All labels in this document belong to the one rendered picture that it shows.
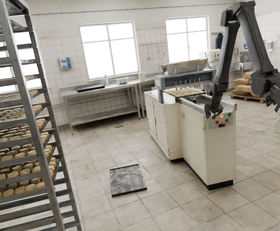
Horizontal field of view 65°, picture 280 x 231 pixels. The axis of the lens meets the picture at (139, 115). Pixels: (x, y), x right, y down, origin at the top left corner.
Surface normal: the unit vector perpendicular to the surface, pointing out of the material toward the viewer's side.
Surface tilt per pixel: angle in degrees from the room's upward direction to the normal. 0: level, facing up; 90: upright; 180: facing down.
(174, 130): 90
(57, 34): 90
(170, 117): 90
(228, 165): 90
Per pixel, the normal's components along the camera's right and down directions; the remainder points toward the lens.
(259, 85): -0.97, 0.17
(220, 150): 0.18, 0.23
